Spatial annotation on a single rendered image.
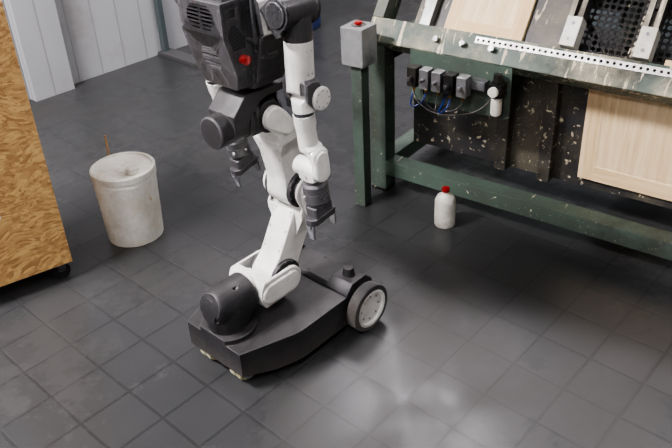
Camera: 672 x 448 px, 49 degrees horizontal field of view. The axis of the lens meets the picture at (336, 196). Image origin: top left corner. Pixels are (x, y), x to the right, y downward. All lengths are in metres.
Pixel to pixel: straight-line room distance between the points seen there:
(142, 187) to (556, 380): 1.96
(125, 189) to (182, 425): 1.22
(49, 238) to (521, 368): 2.01
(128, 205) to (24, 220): 0.47
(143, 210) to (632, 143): 2.21
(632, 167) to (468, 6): 1.01
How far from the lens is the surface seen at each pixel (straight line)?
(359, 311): 2.88
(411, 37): 3.47
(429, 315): 3.07
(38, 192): 3.32
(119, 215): 3.58
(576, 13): 3.25
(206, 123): 2.43
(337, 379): 2.80
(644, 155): 3.46
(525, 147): 3.67
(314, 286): 2.96
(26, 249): 3.42
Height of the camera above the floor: 1.95
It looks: 30 degrees down
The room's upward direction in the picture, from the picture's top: 3 degrees counter-clockwise
